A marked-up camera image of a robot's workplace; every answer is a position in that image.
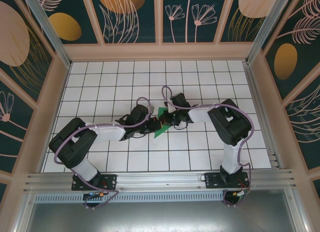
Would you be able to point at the green paper sheet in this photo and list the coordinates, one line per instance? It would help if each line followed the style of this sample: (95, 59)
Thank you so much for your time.
(158, 134)

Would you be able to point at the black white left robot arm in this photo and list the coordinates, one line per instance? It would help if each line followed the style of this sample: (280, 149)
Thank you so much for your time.
(72, 144)

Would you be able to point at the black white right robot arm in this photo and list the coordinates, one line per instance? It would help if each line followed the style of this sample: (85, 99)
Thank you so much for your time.
(230, 124)

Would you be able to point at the grey metal sheet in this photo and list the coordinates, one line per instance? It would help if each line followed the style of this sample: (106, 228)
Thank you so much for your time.
(160, 217)

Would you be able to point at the small circuit board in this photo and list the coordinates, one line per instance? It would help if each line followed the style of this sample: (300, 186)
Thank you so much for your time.
(93, 195)
(241, 194)

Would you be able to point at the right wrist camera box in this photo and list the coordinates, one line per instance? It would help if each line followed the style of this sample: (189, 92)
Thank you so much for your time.
(171, 108)

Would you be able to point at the aluminium mounting rail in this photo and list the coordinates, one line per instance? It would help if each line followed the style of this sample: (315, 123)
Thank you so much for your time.
(160, 179)

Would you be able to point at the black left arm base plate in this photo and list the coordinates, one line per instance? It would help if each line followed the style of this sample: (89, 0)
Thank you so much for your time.
(110, 180)

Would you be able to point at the three flowers wall panel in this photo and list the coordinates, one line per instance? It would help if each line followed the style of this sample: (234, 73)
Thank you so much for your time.
(185, 31)

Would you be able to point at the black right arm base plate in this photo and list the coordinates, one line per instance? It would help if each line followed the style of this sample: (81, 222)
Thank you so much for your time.
(211, 180)

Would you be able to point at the aluminium table side rail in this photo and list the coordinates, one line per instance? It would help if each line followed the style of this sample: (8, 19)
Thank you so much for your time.
(256, 91)

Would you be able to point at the orange oval feather wall panel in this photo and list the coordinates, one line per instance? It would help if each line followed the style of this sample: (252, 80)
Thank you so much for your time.
(286, 61)

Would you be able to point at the aluminium corner post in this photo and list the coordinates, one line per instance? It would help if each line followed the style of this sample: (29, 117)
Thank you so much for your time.
(267, 29)
(49, 31)

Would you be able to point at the orange disc leaves wall panel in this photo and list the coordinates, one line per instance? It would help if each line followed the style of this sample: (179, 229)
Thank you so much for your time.
(120, 1)

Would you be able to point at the pale disc grass wall panel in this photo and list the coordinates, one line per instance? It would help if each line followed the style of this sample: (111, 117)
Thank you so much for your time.
(252, 4)

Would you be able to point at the pink leaf outline wall panel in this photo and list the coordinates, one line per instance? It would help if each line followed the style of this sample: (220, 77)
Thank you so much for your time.
(305, 121)

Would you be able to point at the single flower wall panel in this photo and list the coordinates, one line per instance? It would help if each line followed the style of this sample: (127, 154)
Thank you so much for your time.
(10, 131)

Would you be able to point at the large pale disc wall panel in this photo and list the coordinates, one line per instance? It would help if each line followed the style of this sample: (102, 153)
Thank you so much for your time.
(12, 41)

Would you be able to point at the aluminium frame bar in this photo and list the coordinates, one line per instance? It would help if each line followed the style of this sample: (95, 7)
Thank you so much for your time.
(298, 214)
(23, 214)

